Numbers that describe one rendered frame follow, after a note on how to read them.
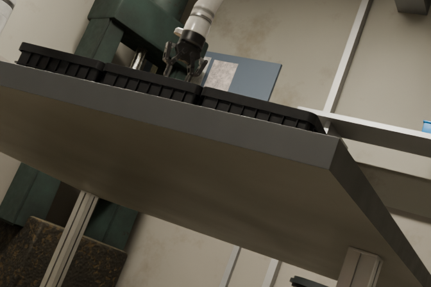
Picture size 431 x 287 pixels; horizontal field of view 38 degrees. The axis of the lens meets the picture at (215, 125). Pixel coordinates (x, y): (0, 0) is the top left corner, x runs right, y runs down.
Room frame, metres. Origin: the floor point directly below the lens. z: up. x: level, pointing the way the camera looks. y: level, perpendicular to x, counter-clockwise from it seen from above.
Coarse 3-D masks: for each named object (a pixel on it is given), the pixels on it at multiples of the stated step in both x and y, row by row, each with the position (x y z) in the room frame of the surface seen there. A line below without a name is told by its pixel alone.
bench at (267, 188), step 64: (0, 64) 0.97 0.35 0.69; (0, 128) 1.56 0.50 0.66; (64, 128) 1.14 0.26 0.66; (128, 128) 0.89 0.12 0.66; (192, 128) 0.77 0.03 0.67; (256, 128) 0.73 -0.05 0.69; (128, 192) 1.97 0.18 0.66; (192, 192) 1.35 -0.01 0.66; (256, 192) 1.02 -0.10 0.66; (320, 192) 0.82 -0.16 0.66; (64, 256) 2.72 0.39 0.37; (320, 256) 1.64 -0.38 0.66; (384, 256) 1.18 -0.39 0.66
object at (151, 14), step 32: (96, 0) 3.92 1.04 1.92; (128, 0) 3.74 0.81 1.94; (160, 0) 3.94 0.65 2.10; (96, 32) 3.80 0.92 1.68; (128, 32) 3.87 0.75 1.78; (160, 32) 3.95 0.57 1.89; (160, 64) 4.28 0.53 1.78; (32, 192) 3.75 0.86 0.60; (0, 224) 3.97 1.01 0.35; (32, 224) 3.72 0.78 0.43; (96, 224) 4.26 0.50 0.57; (128, 224) 4.26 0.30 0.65; (0, 256) 3.85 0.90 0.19; (32, 256) 3.69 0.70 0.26; (96, 256) 3.96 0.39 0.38
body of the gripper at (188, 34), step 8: (184, 32) 1.74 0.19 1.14; (192, 32) 1.72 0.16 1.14; (184, 40) 1.74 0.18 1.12; (192, 40) 1.72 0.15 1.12; (200, 40) 1.73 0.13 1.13; (176, 48) 1.74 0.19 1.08; (192, 48) 1.75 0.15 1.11; (200, 48) 1.75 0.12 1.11; (184, 56) 1.75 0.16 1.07; (200, 56) 1.77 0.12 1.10
